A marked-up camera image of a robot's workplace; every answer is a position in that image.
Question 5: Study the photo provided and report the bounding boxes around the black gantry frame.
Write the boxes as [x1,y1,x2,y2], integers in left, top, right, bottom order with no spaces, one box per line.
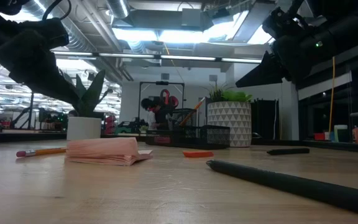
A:
[137,81,186,125]

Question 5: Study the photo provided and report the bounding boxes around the yellow pencil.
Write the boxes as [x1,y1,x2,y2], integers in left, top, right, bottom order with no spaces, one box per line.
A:
[16,147,68,158]
[178,96,206,127]

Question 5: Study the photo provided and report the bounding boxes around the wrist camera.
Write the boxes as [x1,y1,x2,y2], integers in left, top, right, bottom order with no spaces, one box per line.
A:
[262,7,306,40]
[39,17,70,49]

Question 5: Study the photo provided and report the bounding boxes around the black mesh desk organizer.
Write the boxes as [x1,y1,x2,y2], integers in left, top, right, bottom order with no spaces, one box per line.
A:
[145,108,231,150]

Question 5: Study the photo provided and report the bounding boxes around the black cabinet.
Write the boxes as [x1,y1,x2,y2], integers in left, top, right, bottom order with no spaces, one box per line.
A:
[250,98,281,141]

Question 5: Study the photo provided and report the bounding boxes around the yellow hanging cable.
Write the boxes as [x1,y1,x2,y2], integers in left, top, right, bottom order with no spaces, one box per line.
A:
[328,56,337,133]

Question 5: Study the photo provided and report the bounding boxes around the succulent in patterned white pot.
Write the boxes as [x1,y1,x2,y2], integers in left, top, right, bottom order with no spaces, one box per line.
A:
[206,82,254,148]

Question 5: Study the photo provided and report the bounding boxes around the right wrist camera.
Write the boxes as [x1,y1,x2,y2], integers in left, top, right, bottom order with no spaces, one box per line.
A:
[262,7,306,40]

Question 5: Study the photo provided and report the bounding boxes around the green background object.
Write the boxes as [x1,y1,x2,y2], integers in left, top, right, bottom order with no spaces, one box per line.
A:
[116,121,137,134]

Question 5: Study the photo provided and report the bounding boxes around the red background machine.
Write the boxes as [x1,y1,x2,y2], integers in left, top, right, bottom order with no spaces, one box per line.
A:
[104,114,118,135]

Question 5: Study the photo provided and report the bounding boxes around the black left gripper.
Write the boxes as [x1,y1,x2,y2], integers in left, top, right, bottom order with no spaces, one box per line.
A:
[0,6,80,105]

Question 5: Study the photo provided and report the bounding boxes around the grey ceiling unit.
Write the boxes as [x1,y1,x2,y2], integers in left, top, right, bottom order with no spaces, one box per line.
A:
[181,8,202,27]

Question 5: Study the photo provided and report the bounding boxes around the orange-red eraser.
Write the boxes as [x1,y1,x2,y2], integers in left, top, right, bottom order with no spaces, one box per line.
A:
[182,151,214,158]

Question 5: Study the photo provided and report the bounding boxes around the snake plant in white pot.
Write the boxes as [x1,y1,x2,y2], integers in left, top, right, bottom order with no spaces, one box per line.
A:
[66,68,110,141]

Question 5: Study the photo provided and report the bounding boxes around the person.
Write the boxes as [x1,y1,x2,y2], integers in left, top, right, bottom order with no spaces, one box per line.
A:
[140,98,162,130]

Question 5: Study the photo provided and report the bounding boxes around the pink sticky note pad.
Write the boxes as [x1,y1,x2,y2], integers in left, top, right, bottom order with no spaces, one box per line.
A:
[65,137,154,167]

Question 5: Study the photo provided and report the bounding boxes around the red-handled scissors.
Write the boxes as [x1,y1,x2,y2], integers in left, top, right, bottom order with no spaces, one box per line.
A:
[160,89,180,108]

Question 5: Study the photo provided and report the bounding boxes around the black pen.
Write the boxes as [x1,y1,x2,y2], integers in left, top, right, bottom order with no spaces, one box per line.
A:
[266,147,310,156]
[206,159,358,218]

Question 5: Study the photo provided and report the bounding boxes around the long ceiling light strip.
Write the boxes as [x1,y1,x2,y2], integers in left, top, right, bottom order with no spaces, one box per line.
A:
[51,51,262,65]

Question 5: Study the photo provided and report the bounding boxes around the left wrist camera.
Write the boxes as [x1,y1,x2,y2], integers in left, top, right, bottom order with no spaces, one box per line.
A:
[39,17,70,49]

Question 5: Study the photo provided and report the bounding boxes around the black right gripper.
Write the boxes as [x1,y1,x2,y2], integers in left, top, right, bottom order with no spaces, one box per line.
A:
[235,34,332,88]

